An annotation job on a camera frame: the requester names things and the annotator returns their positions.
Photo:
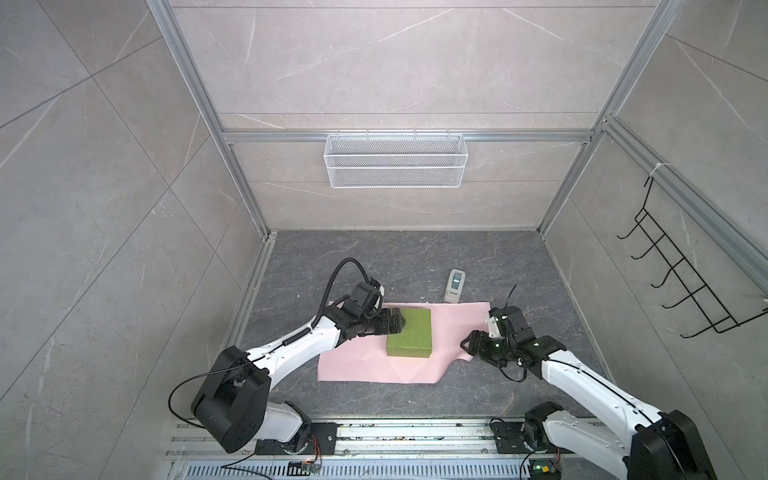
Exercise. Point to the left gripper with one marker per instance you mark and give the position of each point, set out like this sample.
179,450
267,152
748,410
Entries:
399,323

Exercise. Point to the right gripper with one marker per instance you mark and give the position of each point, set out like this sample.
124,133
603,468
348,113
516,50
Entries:
477,344

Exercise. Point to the green gift box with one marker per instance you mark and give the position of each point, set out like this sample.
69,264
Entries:
415,339

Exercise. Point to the pink wrapping paper sheet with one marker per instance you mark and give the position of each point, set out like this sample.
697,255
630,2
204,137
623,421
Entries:
365,359

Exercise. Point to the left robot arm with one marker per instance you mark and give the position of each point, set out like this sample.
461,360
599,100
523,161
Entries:
233,403

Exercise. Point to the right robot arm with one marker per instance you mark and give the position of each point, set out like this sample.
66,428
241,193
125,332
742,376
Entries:
634,439

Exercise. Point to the grey tape dispenser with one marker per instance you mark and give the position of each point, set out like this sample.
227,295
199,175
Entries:
454,287

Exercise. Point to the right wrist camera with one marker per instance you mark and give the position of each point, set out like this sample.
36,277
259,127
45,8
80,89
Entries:
494,326

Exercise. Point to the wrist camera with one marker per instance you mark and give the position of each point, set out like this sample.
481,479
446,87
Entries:
494,326
376,285

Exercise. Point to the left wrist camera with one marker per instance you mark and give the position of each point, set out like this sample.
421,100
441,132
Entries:
376,285

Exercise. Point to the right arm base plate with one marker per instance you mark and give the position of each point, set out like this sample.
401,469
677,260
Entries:
519,437

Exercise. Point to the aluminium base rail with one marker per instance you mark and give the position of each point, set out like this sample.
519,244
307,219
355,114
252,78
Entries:
358,448

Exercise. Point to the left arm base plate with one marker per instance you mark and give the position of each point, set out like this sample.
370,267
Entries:
322,436

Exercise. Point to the white wire mesh basket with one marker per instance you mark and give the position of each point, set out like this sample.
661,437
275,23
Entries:
380,161

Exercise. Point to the black wire hook rack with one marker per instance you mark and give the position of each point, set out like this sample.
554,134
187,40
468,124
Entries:
680,267

